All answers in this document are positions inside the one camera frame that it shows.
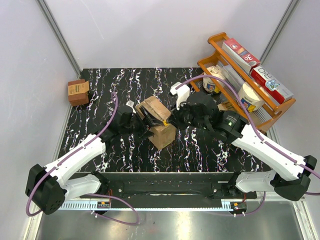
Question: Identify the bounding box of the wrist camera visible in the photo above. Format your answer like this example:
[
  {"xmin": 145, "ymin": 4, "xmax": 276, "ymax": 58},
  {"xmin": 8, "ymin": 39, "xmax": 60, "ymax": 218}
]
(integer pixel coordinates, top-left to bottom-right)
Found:
[
  {"xmin": 125, "ymin": 100, "xmax": 135, "ymax": 110},
  {"xmin": 170, "ymin": 82, "xmax": 190, "ymax": 110}
]

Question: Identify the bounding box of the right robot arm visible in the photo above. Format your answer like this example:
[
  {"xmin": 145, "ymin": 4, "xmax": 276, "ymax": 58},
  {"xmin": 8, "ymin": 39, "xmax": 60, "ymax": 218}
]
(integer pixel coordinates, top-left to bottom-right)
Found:
[{"xmin": 168, "ymin": 89, "xmax": 317, "ymax": 201}]

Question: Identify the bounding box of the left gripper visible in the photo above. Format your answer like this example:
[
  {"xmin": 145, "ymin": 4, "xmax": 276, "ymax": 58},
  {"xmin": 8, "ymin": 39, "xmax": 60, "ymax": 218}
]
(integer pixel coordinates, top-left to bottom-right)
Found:
[{"xmin": 121, "ymin": 106, "xmax": 164, "ymax": 142}]

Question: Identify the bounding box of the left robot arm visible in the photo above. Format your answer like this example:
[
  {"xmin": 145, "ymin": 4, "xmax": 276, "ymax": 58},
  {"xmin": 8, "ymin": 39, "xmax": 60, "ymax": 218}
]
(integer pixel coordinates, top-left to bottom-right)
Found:
[{"xmin": 25, "ymin": 105, "xmax": 163, "ymax": 215}]

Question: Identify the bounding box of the orange wooden shelf rack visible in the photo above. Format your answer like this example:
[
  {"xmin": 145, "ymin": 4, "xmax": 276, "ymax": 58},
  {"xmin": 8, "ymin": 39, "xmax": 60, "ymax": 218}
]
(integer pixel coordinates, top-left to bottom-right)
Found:
[{"xmin": 190, "ymin": 32, "xmax": 296, "ymax": 133}]

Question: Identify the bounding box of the red silver toothpaste box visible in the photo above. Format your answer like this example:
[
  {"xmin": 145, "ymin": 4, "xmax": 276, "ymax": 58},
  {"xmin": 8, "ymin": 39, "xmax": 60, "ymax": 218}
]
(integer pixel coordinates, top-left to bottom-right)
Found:
[{"xmin": 250, "ymin": 65, "xmax": 294, "ymax": 104}]

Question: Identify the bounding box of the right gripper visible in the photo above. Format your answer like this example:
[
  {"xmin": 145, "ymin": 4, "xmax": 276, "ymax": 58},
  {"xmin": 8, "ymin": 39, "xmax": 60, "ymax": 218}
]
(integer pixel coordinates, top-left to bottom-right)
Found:
[{"xmin": 167, "ymin": 97, "xmax": 210, "ymax": 131}]

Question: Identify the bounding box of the right toilet paper roll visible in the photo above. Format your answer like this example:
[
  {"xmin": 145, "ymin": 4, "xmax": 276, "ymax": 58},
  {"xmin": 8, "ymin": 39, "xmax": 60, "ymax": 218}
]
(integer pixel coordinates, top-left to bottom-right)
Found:
[{"xmin": 238, "ymin": 82, "xmax": 265, "ymax": 113}]

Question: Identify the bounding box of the brown cardboard express box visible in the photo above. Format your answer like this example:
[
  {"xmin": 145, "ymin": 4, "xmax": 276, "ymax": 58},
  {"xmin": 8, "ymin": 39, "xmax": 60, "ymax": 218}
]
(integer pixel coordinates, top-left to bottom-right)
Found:
[{"xmin": 135, "ymin": 96, "xmax": 176, "ymax": 150}]

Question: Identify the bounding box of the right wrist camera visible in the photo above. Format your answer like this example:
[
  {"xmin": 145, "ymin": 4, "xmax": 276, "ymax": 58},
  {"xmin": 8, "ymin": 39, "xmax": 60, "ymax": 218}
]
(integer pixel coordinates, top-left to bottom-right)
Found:
[{"xmin": 170, "ymin": 82, "xmax": 190, "ymax": 110}]

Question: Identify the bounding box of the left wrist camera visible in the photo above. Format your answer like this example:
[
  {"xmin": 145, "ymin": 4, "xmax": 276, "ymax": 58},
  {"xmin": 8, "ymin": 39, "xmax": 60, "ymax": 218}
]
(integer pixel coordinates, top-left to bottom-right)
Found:
[{"xmin": 125, "ymin": 100, "xmax": 135, "ymax": 110}]

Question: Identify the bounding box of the red white toothpaste box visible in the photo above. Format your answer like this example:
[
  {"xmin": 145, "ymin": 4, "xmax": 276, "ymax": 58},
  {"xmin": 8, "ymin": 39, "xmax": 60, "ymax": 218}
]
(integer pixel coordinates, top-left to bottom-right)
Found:
[{"xmin": 222, "ymin": 38, "xmax": 261, "ymax": 74}]

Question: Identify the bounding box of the upper beige cleaning pad pack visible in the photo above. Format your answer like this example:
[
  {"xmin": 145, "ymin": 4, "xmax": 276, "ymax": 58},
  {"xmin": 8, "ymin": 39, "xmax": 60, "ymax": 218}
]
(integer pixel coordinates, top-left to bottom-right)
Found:
[{"xmin": 217, "ymin": 102, "xmax": 237, "ymax": 112}]

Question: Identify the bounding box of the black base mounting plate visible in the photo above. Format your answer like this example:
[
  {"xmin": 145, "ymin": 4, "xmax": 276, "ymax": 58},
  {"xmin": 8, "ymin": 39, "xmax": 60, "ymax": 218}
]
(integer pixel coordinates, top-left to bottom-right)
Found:
[{"xmin": 79, "ymin": 171, "xmax": 258, "ymax": 210}]

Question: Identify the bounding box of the red cleaning pad pack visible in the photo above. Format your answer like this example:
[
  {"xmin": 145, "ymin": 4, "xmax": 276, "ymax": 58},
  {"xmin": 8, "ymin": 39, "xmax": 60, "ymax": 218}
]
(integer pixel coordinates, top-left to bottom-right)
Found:
[{"xmin": 67, "ymin": 79, "xmax": 90, "ymax": 107}]

